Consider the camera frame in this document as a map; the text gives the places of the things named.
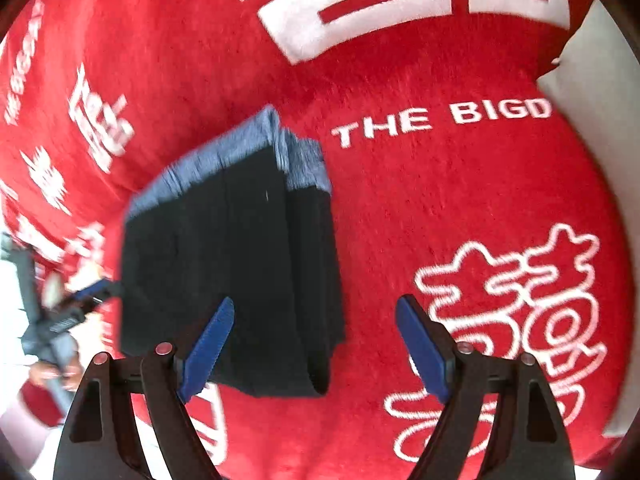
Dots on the white pillow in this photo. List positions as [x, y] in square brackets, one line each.
[600, 110]

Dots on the person's left hand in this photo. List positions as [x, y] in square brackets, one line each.
[65, 371]

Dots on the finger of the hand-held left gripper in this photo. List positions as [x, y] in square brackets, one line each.
[97, 291]

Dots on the red printed blanket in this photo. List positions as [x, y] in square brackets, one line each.
[400, 185]

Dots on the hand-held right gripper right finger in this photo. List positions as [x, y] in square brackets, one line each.
[422, 345]

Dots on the black pants with grey waistband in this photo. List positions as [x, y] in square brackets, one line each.
[225, 260]

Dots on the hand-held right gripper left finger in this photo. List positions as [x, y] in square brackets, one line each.
[210, 345]

